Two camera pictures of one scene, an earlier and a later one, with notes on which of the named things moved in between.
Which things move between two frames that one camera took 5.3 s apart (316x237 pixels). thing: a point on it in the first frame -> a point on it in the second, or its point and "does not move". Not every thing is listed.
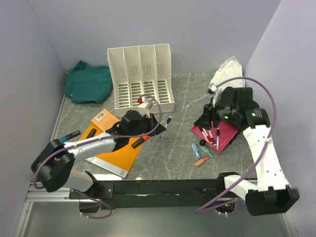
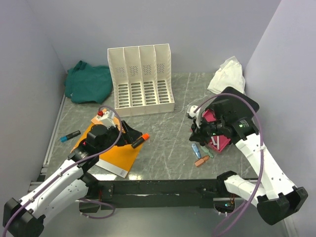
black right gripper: [204, 120] -> [197, 135]
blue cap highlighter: [64, 138] does not move
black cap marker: [214, 141] does not move
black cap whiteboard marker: [217, 138] does not move
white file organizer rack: [143, 72] does not move
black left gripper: [152, 123] -> [130, 134]
